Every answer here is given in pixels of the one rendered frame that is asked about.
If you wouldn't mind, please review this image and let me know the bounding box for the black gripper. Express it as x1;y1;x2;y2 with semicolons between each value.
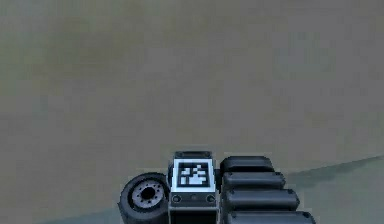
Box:
117;172;172;224

